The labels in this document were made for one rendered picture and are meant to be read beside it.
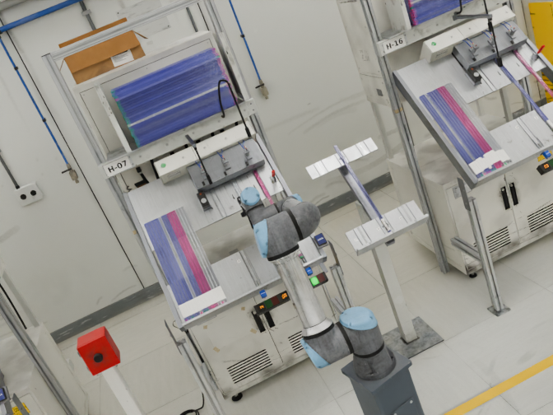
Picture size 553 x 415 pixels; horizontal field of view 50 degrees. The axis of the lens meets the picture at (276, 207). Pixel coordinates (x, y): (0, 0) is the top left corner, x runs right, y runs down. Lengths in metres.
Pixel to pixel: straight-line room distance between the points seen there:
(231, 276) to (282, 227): 0.71
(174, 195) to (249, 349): 0.87
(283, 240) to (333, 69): 2.73
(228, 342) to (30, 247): 1.98
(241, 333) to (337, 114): 2.16
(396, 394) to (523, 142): 1.39
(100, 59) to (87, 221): 1.68
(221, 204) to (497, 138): 1.32
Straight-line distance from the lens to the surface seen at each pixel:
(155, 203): 2.77
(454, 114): 2.96
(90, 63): 3.02
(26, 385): 3.04
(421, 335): 3.12
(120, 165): 2.77
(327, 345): 2.00
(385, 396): 2.15
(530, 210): 3.46
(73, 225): 4.41
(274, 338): 3.03
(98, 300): 4.62
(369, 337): 2.03
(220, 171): 2.72
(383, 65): 3.05
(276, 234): 1.91
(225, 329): 2.94
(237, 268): 2.58
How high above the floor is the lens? 1.92
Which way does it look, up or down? 22 degrees down
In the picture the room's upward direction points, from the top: 22 degrees counter-clockwise
